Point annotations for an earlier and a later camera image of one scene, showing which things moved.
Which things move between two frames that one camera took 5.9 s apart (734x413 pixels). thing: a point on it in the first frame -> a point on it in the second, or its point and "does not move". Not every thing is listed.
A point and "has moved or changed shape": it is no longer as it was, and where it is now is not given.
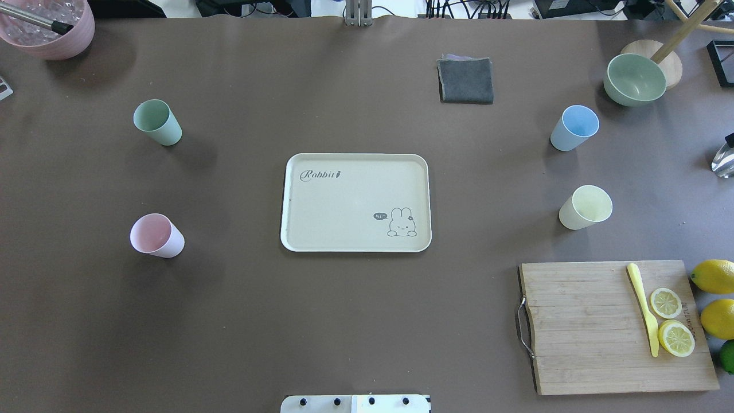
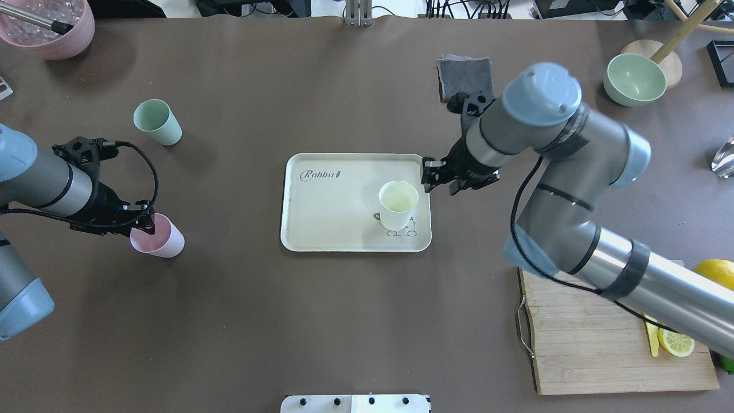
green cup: [156, 117] does not move
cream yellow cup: [585, 205] has moved or changed shape
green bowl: [632, 80] does not move
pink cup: [156, 234] does not move
